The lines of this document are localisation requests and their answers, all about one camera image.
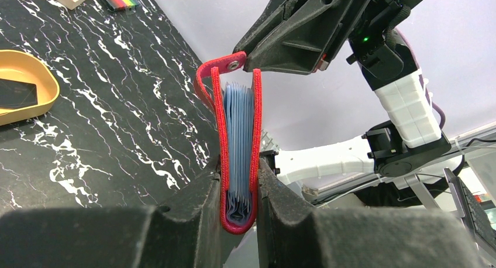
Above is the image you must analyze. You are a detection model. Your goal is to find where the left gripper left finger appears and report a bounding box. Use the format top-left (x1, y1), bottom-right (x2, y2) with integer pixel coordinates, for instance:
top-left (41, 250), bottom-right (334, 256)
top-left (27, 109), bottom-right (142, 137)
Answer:
top-left (1, 159), bottom-right (221, 267)

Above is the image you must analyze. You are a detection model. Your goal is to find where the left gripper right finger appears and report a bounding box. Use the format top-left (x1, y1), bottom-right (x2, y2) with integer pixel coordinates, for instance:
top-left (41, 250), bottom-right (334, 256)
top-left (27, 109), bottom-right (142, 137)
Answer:
top-left (256, 160), bottom-right (484, 267)

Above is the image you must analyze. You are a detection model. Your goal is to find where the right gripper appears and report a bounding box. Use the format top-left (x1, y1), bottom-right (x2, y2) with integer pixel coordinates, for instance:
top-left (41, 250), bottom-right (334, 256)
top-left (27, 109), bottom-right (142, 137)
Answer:
top-left (234, 0), bottom-right (423, 75)

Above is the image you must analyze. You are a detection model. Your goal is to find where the red card holder wallet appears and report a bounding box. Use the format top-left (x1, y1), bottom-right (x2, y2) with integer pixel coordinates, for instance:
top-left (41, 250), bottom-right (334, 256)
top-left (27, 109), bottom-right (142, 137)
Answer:
top-left (194, 51), bottom-right (263, 235)

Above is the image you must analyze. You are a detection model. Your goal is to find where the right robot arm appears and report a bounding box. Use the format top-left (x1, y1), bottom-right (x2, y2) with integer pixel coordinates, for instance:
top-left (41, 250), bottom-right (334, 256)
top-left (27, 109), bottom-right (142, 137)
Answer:
top-left (234, 0), bottom-right (451, 184)

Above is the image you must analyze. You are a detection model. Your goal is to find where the tan oval tray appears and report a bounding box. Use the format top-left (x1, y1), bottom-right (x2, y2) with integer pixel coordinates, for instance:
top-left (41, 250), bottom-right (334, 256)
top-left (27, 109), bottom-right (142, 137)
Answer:
top-left (1, 50), bottom-right (60, 126)

